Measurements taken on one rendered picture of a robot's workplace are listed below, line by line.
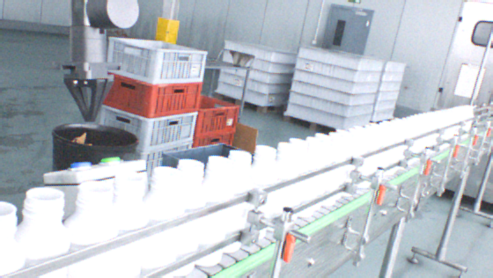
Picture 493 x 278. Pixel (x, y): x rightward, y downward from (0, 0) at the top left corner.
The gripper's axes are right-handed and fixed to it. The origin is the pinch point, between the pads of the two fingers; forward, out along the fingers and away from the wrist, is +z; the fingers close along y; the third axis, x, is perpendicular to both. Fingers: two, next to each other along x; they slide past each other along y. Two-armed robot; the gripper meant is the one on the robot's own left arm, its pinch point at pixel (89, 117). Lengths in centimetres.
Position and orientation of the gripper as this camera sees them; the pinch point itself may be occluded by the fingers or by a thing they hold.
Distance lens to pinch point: 88.6
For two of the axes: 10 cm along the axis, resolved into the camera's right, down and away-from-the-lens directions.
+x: -9.5, -0.7, 3.1
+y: 3.2, -1.4, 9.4
